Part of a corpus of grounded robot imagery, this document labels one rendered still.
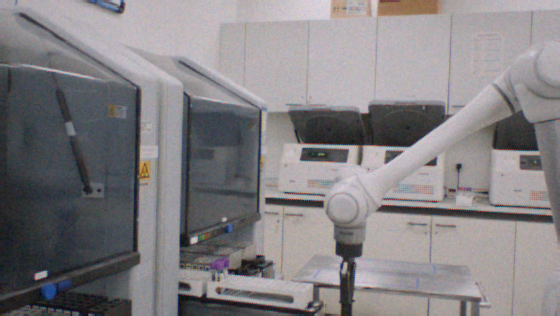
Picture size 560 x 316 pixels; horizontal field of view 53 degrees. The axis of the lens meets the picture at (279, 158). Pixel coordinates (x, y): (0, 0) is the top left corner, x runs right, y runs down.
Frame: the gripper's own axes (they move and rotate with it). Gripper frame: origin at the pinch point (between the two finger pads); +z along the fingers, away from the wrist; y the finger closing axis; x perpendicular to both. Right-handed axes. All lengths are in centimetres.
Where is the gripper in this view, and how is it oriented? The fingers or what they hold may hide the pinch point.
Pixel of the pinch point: (346, 314)
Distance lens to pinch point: 163.4
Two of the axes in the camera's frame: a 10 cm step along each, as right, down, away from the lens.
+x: 9.5, 0.5, -3.2
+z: -0.4, 10.0, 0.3
